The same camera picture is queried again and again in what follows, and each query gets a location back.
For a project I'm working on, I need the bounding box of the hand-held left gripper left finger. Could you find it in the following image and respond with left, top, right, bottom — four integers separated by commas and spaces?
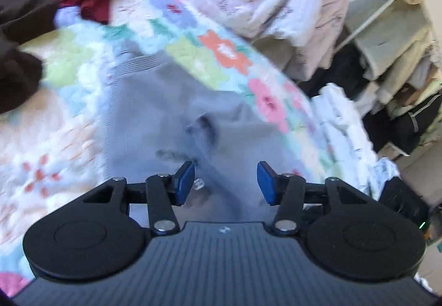
81, 160, 196, 237

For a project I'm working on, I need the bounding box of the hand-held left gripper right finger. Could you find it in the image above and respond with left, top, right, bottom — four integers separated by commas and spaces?
257, 160, 367, 237

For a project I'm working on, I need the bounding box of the grey waffle shirt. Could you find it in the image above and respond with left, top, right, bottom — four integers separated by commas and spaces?
104, 47, 298, 224

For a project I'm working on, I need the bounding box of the light blue patterned cloth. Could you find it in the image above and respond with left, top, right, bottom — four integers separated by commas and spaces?
375, 157, 403, 196

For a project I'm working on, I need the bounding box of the black jacket white piping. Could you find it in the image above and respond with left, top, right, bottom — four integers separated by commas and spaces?
362, 94, 442, 157

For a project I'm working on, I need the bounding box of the dark hanging garment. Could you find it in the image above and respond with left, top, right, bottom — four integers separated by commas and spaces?
297, 45, 367, 103

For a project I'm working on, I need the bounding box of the cream hanging garment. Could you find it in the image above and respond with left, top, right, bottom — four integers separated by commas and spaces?
345, 0, 442, 117

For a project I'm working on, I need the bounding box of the floral quilt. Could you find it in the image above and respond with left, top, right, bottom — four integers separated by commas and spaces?
0, 0, 380, 296

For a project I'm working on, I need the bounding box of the brown garment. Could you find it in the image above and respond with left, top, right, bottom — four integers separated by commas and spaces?
0, 0, 61, 115

